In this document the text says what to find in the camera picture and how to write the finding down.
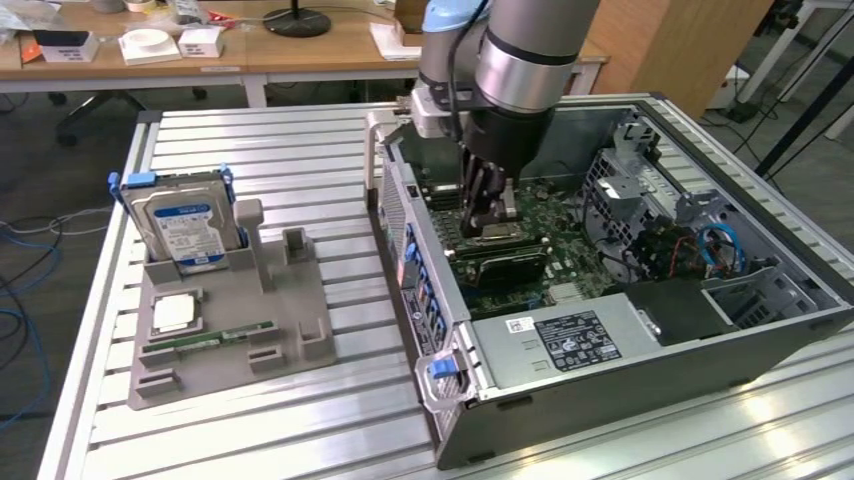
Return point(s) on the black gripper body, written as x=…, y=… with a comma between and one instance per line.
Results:
x=508, y=140

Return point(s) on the black graphics card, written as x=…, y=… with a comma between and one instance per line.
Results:
x=508, y=272

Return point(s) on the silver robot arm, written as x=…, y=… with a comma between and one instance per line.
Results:
x=535, y=50

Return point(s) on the CPU socket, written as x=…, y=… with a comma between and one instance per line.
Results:
x=504, y=234

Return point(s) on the metal disk bay cage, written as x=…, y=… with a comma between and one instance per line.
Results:
x=621, y=190

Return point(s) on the green motherboard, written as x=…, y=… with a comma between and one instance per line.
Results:
x=575, y=235

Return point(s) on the white paper box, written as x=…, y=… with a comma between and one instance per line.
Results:
x=397, y=45

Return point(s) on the brown cardboard box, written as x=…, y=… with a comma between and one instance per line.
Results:
x=409, y=17

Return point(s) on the wooden cabinet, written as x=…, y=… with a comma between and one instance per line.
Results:
x=681, y=50

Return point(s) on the silver chipset heatsink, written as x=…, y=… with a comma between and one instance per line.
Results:
x=569, y=292

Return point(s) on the wooden desk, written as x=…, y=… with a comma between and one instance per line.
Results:
x=301, y=55

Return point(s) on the black lamp base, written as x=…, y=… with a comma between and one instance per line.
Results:
x=297, y=24

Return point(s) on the black slanted stand pole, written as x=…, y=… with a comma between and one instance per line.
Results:
x=775, y=145

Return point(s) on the grey power supply unit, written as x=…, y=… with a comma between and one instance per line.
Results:
x=521, y=350

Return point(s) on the blue case latch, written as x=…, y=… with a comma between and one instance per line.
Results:
x=441, y=371

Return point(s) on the white cardboard box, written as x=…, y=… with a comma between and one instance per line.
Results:
x=201, y=42

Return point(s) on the hard disk blue caddy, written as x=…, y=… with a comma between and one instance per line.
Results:
x=181, y=225

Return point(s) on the open grey PC case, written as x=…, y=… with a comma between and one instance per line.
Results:
x=601, y=400

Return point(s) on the silver CPU chip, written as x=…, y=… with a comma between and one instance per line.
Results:
x=176, y=314

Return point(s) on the green RAM stick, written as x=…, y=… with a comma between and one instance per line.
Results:
x=201, y=340

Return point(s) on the grey parts rack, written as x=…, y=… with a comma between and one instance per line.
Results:
x=221, y=370

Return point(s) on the grey cup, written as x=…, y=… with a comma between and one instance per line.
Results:
x=108, y=5

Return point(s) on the white box black lid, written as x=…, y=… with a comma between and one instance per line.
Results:
x=68, y=52

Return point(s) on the orange box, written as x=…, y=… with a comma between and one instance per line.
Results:
x=30, y=55

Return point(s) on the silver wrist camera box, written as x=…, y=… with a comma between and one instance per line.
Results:
x=430, y=117

